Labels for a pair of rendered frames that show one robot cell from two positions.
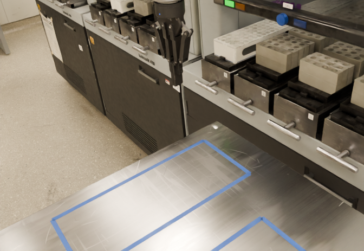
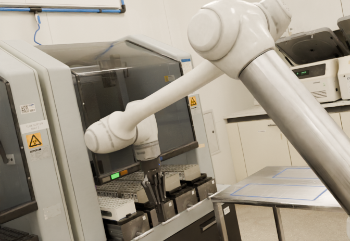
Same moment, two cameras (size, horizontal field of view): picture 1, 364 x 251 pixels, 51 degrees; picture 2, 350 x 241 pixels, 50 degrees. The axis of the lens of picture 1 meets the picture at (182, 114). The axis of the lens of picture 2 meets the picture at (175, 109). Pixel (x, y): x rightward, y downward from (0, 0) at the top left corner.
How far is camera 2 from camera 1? 177 cm
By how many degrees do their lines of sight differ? 100
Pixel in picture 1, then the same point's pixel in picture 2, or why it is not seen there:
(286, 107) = (182, 199)
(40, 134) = not seen: outside the picture
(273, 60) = not seen: hidden behind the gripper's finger
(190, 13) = (65, 218)
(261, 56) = (141, 197)
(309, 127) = (194, 199)
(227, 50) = (128, 206)
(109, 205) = (292, 195)
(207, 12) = (85, 202)
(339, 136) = (204, 189)
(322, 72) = (172, 178)
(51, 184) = not seen: outside the picture
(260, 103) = (170, 213)
